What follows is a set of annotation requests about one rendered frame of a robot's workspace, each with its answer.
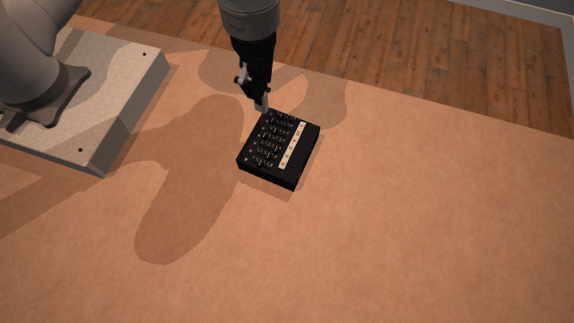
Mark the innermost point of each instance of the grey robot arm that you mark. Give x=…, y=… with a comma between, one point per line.
x=36, y=86

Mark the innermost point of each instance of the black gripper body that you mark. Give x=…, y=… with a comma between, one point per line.
x=248, y=51

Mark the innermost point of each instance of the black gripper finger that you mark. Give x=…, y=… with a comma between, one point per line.
x=268, y=65
x=255, y=89

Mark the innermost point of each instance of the black lighting desk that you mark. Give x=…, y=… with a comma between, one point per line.
x=278, y=148

